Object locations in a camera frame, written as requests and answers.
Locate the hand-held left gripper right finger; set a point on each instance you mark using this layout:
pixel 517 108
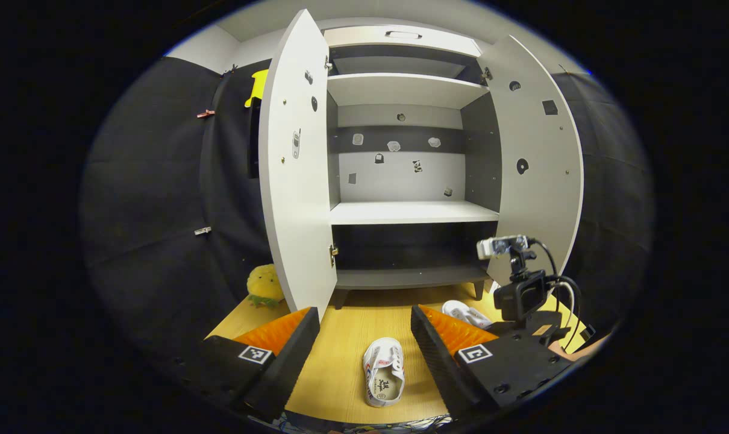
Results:
pixel 443 367

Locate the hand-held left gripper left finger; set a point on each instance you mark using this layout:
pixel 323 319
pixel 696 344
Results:
pixel 286 367

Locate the white canvas shoe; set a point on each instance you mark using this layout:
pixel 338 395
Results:
pixel 384 392
pixel 461 312

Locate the white shoe cabinet door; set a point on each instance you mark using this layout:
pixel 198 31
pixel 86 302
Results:
pixel 295 229
pixel 539 205

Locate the white and grey shoe cabinet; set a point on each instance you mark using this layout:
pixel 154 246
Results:
pixel 409 212

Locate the white cabinet drawer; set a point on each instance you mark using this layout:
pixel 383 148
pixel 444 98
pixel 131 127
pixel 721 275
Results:
pixel 352 37

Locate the yellow plush toy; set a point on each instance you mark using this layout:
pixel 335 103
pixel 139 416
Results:
pixel 265 283

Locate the silver clip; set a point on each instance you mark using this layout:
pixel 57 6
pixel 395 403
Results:
pixel 202 231

